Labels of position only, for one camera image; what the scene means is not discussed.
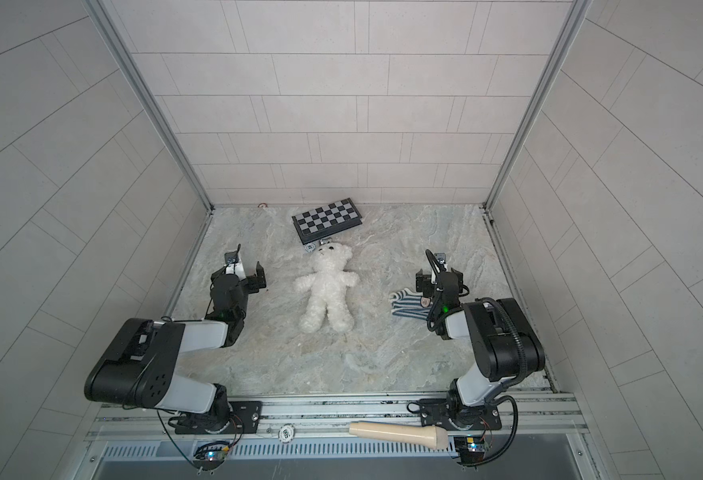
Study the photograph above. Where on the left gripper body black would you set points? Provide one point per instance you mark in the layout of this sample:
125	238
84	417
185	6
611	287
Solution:
254	278

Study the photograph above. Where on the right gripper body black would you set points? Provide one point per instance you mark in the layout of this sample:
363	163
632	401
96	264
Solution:
426	282

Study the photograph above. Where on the blue white striped sweater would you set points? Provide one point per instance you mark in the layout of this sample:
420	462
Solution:
408	304

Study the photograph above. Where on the white teddy bear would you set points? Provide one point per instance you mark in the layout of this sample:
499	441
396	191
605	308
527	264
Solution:
327	286

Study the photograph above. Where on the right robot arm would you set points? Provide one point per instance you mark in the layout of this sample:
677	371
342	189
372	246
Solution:
505	351

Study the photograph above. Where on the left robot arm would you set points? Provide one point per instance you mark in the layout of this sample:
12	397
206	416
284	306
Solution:
137	370

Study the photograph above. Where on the black white chessboard box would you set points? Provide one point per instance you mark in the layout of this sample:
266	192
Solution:
322	222

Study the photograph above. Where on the round white sticker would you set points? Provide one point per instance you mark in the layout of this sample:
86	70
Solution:
286	433

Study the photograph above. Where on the right circuit board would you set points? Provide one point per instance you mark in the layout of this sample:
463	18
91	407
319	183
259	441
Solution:
470	450

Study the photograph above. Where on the circuit board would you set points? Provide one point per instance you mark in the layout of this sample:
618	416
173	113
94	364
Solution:
210	456
470	450

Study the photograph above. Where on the left circuit board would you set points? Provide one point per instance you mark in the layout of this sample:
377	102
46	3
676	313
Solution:
210	456

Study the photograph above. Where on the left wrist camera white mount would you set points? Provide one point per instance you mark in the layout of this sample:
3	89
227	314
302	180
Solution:
233	263

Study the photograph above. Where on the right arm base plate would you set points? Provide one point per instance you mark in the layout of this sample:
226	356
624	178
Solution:
455	417

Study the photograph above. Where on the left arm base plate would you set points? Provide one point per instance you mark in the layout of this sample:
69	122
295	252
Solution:
242	417

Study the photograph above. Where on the beige wooden handle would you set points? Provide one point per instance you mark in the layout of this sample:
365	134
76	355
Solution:
432	437

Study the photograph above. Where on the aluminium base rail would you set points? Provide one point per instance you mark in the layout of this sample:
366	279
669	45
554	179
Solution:
541	411

